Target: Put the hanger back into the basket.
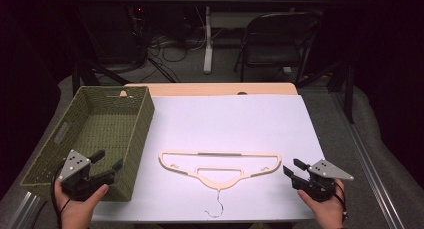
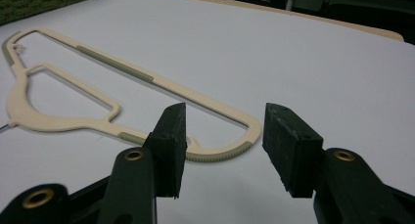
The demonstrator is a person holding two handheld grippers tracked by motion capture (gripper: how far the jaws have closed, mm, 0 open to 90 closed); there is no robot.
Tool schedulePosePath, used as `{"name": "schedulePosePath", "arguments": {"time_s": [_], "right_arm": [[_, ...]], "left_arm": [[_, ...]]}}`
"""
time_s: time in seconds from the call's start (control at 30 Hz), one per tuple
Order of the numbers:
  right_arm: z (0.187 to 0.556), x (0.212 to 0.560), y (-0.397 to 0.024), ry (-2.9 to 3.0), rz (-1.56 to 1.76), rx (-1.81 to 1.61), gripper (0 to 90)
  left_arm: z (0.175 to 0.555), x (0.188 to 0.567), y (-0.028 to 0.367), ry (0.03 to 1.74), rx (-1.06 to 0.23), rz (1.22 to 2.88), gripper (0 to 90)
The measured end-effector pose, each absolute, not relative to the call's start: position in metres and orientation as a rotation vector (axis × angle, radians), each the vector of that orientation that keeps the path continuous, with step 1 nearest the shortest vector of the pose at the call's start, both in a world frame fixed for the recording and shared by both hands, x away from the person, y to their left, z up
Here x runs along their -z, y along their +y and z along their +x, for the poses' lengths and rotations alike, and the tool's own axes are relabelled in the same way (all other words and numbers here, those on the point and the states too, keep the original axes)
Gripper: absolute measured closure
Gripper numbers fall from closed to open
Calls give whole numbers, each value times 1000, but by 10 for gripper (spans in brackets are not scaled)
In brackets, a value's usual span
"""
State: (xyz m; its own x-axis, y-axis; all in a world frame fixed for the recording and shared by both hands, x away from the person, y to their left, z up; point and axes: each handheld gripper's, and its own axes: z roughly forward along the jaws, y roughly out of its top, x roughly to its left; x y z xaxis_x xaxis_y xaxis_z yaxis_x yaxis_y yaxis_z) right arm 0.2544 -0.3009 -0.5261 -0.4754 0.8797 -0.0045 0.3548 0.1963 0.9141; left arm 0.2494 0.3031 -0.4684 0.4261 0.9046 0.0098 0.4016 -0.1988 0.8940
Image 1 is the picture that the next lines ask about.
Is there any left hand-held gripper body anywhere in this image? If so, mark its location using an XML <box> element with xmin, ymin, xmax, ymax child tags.
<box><xmin>57</xmin><ymin>149</ymin><xmax>116</xmax><ymax>202</ymax></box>

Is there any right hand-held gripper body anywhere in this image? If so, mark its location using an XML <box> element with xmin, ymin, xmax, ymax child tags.
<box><xmin>291</xmin><ymin>158</ymin><xmax>355</xmax><ymax>203</ymax></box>

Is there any green woven basket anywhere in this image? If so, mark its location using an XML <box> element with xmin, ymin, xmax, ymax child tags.
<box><xmin>19</xmin><ymin>85</ymin><xmax>156</xmax><ymax>203</ymax></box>

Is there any beige clothes hanger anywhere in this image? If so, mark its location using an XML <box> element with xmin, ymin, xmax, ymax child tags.
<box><xmin>158</xmin><ymin>150</ymin><xmax>283</xmax><ymax>219</ymax></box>

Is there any person's right hand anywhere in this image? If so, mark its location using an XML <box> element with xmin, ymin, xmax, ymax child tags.
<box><xmin>296</xmin><ymin>178</ymin><xmax>348</xmax><ymax>229</ymax></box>

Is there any person's left hand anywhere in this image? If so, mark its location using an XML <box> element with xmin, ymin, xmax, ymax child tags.
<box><xmin>54</xmin><ymin>180</ymin><xmax>110</xmax><ymax>229</ymax></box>

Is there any white table sheet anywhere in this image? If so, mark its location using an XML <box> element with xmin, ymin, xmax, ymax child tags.
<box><xmin>92</xmin><ymin>94</ymin><xmax>326</xmax><ymax>223</ymax></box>

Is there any black metal stand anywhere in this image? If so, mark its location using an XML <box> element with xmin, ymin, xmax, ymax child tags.
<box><xmin>295</xmin><ymin>59</ymin><xmax>356</xmax><ymax>125</ymax></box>
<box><xmin>71</xmin><ymin>59</ymin><xmax>132</xmax><ymax>97</ymax></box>

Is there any black folding chair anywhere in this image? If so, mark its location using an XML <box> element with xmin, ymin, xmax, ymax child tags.
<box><xmin>233</xmin><ymin>11</ymin><xmax>323</xmax><ymax>85</ymax></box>

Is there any wooden table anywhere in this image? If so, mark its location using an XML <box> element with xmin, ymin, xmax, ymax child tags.
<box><xmin>123</xmin><ymin>82</ymin><xmax>299</xmax><ymax>97</ymax></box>

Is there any white desk leg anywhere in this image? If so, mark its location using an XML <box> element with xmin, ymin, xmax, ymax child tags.
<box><xmin>203</xmin><ymin>6</ymin><xmax>214</xmax><ymax>75</ymax></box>

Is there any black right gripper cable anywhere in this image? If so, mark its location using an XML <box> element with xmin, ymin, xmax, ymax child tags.
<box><xmin>334</xmin><ymin>181</ymin><xmax>349</xmax><ymax>223</ymax></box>

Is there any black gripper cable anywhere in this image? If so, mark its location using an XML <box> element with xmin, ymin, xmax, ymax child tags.
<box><xmin>49</xmin><ymin>165</ymin><xmax>73</xmax><ymax>229</ymax></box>
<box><xmin>334</xmin><ymin>181</ymin><xmax>349</xmax><ymax>223</ymax></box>

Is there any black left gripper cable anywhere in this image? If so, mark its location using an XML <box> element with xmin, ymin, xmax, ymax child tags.
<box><xmin>49</xmin><ymin>165</ymin><xmax>73</xmax><ymax>229</ymax></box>

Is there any aluminium rail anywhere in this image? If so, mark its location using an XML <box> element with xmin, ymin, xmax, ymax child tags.
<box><xmin>6</xmin><ymin>190</ymin><xmax>42</xmax><ymax>229</ymax></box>
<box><xmin>332</xmin><ymin>91</ymin><xmax>406</xmax><ymax>229</ymax></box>

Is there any bundle of floor cables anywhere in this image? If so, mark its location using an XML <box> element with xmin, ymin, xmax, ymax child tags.
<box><xmin>131</xmin><ymin>8</ymin><xmax>208</xmax><ymax>84</ymax></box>

